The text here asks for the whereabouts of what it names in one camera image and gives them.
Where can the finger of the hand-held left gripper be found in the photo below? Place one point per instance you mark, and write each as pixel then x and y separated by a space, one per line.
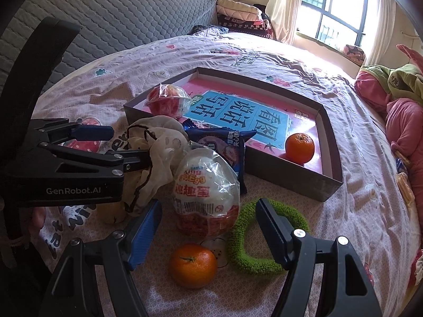
pixel 132 160
pixel 92 132

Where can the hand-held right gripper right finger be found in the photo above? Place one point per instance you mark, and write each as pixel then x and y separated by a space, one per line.
pixel 271 228

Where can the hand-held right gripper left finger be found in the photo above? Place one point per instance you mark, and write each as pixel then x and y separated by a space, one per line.
pixel 145 234

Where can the shallow cardboard box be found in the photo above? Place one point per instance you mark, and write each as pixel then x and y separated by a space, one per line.
pixel 297 185

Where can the egg toy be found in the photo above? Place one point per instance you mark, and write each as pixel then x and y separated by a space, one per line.
pixel 205 185

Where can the person's left hand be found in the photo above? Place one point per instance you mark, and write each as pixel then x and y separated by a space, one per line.
pixel 36 219

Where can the small yellow oval object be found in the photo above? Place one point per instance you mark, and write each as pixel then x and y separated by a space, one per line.
pixel 112 213

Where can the printed bed sheet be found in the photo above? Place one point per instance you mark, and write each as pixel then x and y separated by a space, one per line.
pixel 109 82

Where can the orange mandarin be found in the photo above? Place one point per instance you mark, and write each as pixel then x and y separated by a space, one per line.
pixel 193 265
pixel 299 148

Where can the pink and blue book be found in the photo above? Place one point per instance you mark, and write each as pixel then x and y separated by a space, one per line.
pixel 231 112

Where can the grey quilted headboard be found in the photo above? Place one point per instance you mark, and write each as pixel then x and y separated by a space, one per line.
pixel 115 10

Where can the yellow snack packet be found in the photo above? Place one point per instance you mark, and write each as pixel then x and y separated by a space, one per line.
pixel 405 188

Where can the small blue snack packet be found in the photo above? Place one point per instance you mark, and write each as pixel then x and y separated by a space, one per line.
pixel 401 165

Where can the dark blue cloth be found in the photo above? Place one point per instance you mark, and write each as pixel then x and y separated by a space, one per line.
pixel 208 30

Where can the red patterned cloth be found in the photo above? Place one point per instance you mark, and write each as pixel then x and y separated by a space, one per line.
pixel 418 267

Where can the pink and green blankets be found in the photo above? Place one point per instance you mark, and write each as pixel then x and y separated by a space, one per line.
pixel 403 122

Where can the dark checked folded blanket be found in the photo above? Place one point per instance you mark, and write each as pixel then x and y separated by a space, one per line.
pixel 244 26

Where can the cream folded blanket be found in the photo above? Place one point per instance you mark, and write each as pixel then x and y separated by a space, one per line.
pixel 236 8

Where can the patterned cushion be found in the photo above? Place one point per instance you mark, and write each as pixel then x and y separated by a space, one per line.
pixel 353 53

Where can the green fleece blanket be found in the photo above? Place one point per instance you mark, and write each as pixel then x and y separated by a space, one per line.
pixel 396 79

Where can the cream curtain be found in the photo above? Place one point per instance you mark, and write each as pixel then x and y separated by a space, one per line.
pixel 284 3
pixel 380 26

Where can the barred window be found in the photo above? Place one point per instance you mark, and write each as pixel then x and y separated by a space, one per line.
pixel 333 6

